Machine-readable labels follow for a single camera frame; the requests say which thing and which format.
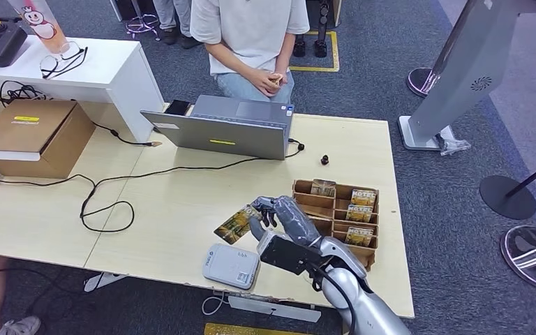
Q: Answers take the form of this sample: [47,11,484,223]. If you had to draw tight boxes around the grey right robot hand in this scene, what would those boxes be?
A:
[248,195,322,248]

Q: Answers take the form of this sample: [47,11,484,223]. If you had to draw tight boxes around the person's right hand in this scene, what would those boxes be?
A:
[249,69,281,98]

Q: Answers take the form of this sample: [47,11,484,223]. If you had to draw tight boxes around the person's left hand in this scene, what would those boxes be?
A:
[274,71,290,95]

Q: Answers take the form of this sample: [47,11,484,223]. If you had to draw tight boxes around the wooden card organizer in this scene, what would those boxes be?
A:
[291,179,380,271]

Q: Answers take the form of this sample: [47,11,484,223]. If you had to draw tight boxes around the landscape print hotel card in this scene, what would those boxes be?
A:
[213,204,263,246]

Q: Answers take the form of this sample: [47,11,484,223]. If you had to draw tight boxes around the dark picture key card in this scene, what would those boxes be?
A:
[310,179,337,198]

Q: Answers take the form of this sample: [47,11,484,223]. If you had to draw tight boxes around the grey card reader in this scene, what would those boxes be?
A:
[202,243,261,291]

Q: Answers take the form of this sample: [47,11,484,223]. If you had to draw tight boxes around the grey laptop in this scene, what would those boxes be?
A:
[140,94,295,161]

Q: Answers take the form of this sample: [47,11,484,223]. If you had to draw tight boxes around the black phone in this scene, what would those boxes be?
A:
[163,99,192,117]

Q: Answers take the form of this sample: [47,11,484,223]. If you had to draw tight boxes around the white table foot bar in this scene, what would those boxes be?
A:
[212,290,322,324]

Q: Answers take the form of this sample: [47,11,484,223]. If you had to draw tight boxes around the yellow floor tape strip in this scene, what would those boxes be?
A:
[203,322,315,335]

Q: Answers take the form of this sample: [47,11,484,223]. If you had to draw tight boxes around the pink tinted chrome base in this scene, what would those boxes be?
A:
[405,67,440,99]

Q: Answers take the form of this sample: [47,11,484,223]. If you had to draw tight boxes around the clear plastic bag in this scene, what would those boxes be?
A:
[435,134,471,157]

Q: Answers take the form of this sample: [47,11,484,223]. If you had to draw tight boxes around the silver kiosk stand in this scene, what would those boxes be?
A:
[397,0,536,152]

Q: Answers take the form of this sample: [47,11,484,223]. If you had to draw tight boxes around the white table leg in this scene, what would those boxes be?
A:
[83,271,129,293]

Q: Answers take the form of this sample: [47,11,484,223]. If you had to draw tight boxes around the black rimmed glasses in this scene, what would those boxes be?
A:
[40,41,89,80]

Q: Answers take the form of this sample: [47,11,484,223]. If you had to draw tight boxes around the black stanchion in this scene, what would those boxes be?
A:
[479,151,536,221]

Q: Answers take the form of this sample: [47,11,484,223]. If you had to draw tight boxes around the brown cardboard box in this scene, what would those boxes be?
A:
[0,99,96,180]

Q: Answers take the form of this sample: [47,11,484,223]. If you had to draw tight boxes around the chrome stanchion base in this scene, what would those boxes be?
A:
[500,225,536,291]

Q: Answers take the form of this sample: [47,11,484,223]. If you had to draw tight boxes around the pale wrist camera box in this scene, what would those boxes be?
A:
[255,230,292,254]

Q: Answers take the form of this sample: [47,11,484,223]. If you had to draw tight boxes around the black camera bracket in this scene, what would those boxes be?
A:
[259,234,325,276]

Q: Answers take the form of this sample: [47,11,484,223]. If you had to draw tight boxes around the long black power cable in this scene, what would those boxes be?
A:
[0,137,306,234]

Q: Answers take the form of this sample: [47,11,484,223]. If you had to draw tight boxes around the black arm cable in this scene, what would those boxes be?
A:
[307,263,357,335]

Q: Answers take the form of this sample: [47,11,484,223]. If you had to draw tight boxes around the white card reader cable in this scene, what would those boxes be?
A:
[202,291,228,317]

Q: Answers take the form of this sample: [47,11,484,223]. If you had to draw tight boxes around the short black cable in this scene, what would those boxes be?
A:
[93,122,163,148]

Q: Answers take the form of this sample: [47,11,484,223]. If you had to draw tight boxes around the black cable bundle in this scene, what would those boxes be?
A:
[0,80,50,108]

